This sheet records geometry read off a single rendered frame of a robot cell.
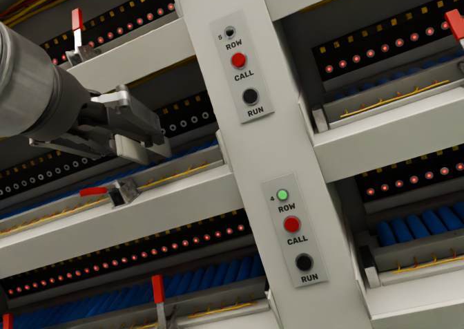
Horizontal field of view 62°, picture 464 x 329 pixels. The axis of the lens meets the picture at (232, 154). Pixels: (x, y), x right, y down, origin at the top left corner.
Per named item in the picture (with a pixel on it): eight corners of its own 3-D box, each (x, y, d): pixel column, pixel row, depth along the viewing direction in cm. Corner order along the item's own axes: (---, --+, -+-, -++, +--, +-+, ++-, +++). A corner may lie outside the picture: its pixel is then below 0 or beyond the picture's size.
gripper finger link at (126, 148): (121, 153, 51) (117, 155, 51) (150, 164, 57) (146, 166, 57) (118, 133, 52) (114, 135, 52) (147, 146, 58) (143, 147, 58)
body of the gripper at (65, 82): (55, 40, 35) (117, 81, 44) (-13, 74, 38) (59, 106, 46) (61, 113, 33) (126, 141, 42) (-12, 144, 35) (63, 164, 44)
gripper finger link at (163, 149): (137, 126, 51) (142, 124, 50) (164, 139, 57) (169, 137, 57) (141, 146, 50) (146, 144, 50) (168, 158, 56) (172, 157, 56)
